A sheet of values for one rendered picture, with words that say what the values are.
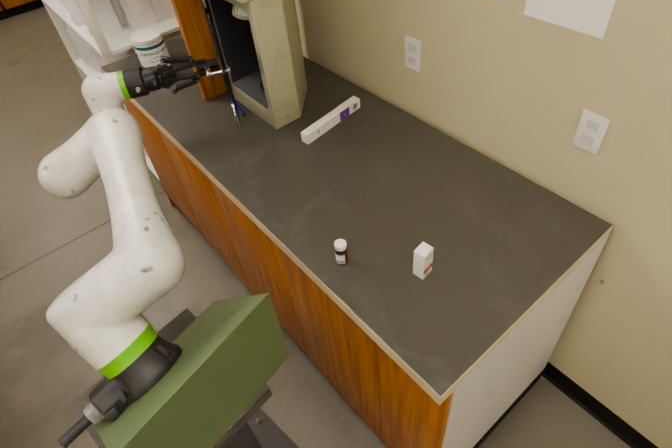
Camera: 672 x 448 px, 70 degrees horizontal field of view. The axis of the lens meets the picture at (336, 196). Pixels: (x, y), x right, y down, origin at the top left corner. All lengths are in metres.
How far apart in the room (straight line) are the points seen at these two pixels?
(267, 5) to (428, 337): 1.06
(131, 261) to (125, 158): 0.28
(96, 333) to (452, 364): 0.74
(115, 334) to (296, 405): 1.23
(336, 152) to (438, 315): 0.69
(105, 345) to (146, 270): 0.17
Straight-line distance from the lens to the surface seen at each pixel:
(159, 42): 2.29
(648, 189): 1.43
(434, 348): 1.16
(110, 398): 1.09
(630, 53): 1.30
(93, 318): 1.03
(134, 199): 1.06
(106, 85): 1.68
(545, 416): 2.19
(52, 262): 3.08
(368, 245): 1.33
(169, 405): 0.91
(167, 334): 1.29
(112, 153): 1.17
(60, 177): 1.31
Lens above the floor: 1.96
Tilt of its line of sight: 44 degrees down
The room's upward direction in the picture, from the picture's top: 7 degrees counter-clockwise
